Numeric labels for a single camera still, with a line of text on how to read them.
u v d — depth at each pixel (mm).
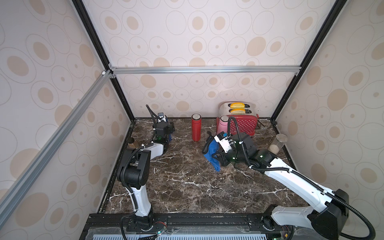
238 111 972
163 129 743
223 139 647
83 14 693
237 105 1001
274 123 1181
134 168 507
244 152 547
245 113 979
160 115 824
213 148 723
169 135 1060
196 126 965
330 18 714
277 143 919
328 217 379
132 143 949
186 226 731
